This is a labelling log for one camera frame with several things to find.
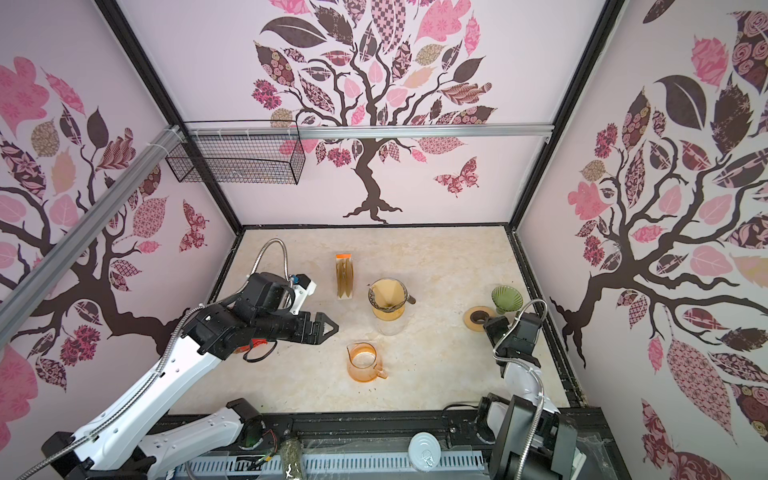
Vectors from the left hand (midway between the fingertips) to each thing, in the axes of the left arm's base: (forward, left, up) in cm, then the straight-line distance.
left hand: (322, 334), depth 69 cm
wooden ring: (+14, -44, -19) cm, 50 cm away
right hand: (+12, -47, -15) cm, 51 cm away
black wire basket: (+57, +33, +13) cm, 67 cm away
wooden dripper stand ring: (+10, -16, -10) cm, 21 cm away
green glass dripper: (+20, -54, -17) cm, 60 cm away
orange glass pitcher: (0, -8, -21) cm, 23 cm away
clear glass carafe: (+11, -16, -19) cm, 27 cm away
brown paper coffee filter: (+15, -16, -6) cm, 22 cm away
